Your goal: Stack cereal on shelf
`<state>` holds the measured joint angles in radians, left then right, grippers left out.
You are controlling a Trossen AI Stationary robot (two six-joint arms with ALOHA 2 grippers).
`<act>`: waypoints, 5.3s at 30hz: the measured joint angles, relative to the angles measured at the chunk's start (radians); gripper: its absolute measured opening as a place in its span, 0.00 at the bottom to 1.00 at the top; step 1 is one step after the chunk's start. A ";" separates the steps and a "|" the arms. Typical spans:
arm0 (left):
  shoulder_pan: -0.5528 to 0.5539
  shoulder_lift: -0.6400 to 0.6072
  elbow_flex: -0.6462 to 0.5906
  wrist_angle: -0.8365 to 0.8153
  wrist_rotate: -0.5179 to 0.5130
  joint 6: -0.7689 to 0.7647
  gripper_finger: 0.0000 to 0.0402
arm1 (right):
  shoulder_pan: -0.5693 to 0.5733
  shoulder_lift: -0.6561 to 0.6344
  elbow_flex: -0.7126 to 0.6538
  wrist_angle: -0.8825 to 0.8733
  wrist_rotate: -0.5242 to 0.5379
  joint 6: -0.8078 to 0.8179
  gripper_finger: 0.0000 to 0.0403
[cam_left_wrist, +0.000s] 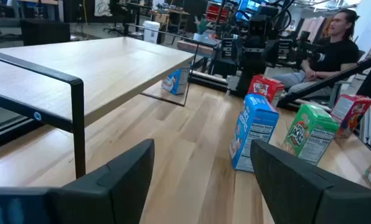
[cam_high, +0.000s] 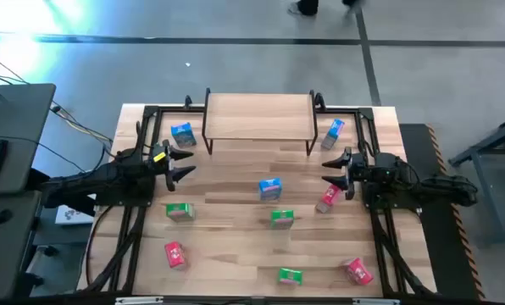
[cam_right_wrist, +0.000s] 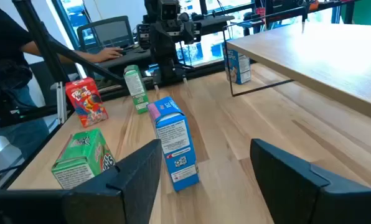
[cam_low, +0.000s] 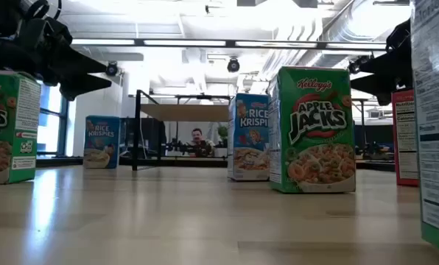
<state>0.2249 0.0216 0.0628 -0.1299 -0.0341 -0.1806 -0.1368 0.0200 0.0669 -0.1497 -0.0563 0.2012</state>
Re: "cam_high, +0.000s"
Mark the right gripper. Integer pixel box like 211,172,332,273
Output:
321,146,366,201

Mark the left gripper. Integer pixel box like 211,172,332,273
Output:
149,138,197,192

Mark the red Froot Loops cereal box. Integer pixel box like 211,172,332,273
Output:
315,184,342,214
164,241,189,271
342,257,375,286

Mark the blue Rice Krispies cereal box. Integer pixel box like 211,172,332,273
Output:
258,177,284,202
320,118,346,151
170,122,197,149

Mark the green Apple Jacks cereal box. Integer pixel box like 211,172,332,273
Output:
269,209,295,230
277,267,304,286
165,202,197,223

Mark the white printed box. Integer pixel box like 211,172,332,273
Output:
55,204,96,226

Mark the black hazard-striped floor mat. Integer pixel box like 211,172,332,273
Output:
398,122,487,301

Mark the grey metal side table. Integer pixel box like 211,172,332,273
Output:
448,110,505,245

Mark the grey workstation desk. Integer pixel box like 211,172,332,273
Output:
0,83,57,300

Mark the person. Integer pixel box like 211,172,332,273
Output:
286,0,366,18

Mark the black aluminium table frame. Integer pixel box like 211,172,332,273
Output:
76,95,438,300

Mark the wooden shelf with black frame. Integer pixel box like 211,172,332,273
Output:
201,87,319,157

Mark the coloured cable bundle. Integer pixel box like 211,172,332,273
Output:
51,100,114,147

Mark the silver aluminium bracket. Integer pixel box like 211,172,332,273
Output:
352,297,401,305
114,296,164,305

